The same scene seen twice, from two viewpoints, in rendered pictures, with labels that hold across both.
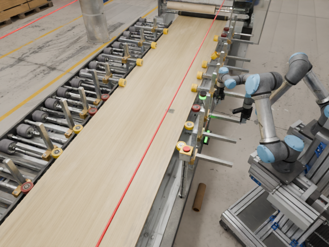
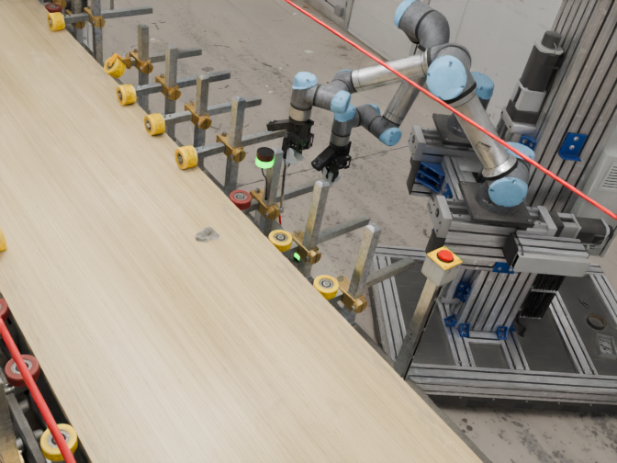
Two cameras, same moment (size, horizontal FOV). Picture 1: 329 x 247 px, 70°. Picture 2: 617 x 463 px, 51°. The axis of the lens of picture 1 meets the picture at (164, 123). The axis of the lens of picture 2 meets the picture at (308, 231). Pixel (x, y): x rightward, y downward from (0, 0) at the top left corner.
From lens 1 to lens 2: 141 cm
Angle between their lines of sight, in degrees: 47
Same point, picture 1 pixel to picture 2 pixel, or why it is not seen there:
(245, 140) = not seen: hidden behind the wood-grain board
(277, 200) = (535, 257)
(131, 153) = (275, 374)
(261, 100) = (473, 101)
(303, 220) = (578, 260)
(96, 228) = not seen: outside the picture
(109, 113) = (82, 337)
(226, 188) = not seen: hidden behind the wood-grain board
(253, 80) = (455, 68)
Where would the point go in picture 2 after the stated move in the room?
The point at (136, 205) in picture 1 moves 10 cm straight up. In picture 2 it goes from (427, 445) to (438, 422)
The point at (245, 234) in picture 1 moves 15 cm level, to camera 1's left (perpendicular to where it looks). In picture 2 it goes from (452, 378) to (437, 400)
